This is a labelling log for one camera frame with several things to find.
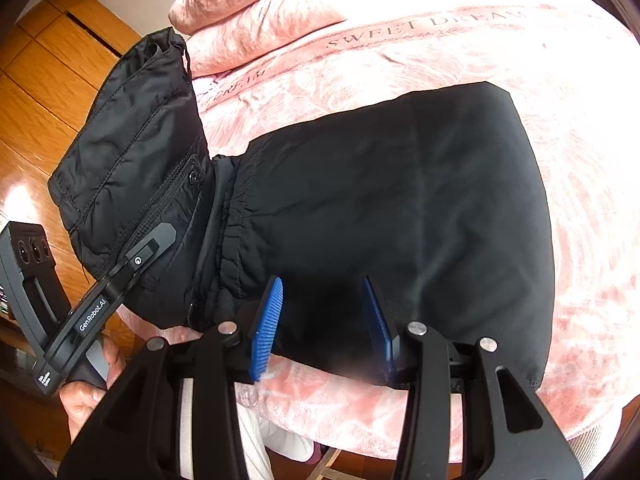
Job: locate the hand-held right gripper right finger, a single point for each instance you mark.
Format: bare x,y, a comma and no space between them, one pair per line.
377,325

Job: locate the wooden wardrobe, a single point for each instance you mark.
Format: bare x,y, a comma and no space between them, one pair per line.
45,85

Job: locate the person's white trouser leg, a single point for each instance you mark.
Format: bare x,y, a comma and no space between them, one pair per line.
260,440

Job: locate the wooden stool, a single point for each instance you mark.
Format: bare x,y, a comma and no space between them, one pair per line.
332,462

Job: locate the pink printed bed blanket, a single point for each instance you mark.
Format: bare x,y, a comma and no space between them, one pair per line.
575,160

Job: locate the person's left hand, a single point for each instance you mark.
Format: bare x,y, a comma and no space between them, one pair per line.
82,405

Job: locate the pink folded quilt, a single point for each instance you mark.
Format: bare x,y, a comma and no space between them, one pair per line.
260,10

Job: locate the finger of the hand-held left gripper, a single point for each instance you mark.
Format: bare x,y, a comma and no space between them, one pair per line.
145,255

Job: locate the black quilted pants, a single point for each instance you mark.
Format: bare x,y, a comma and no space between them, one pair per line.
400,210

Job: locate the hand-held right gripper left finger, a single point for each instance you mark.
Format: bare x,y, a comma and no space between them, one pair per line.
265,330

